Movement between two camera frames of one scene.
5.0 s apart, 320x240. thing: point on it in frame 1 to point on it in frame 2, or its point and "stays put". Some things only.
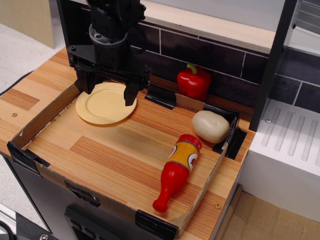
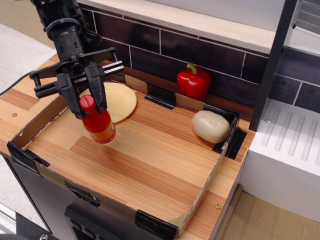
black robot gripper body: [110, 52] to [66, 34]
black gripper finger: [86, 80] to [64, 83]
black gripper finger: [133, 86] to [95, 74]
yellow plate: [105, 105] stays put
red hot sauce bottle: [182, 158] to [99, 125]
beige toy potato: [210, 126] stays put
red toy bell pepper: [194, 83] stays put
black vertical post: [273, 63] stays put
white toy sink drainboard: [283, 164] stays put
